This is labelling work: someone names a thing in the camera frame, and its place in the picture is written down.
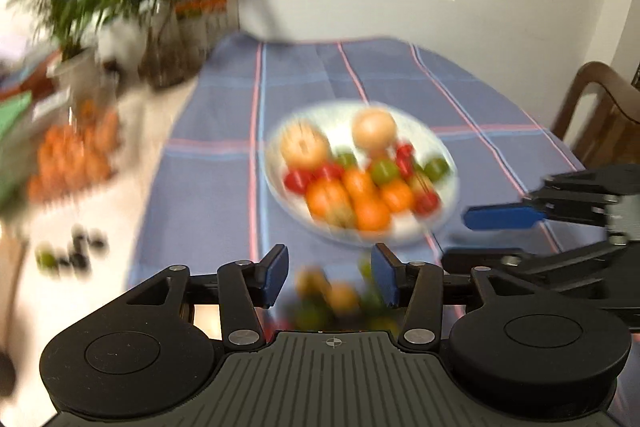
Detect wooden chair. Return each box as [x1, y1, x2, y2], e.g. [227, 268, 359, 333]
[551, 62, 639, 168]

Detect blue plaid tablecloth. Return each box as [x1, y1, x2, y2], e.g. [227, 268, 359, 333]
[128, 35, 596, 332]

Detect white fruit plate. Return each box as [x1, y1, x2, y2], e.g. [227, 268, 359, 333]
[262, 101, 460, 246]

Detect smooth yellow melon in plate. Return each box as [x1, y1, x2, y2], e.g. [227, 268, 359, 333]
[352, 107, 397, 152]

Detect striped melon in plate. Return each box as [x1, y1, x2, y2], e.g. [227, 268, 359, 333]
[279, 120, 331, 170]

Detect dark berries on table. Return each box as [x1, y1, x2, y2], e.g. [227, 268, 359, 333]
[54, 225, 108, 277]

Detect small green fruit on table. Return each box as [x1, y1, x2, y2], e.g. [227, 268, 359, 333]
[36, 249, 58, 272]

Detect clear box of kumquats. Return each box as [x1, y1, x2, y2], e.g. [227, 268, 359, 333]
[26, 100, 122, 205]

